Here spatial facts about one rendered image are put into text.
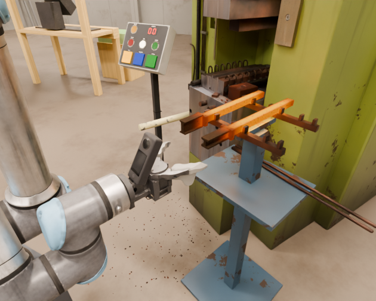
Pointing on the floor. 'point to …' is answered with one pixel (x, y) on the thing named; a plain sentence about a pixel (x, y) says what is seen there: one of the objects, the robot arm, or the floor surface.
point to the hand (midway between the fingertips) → (188, 150)
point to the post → (156, 102)
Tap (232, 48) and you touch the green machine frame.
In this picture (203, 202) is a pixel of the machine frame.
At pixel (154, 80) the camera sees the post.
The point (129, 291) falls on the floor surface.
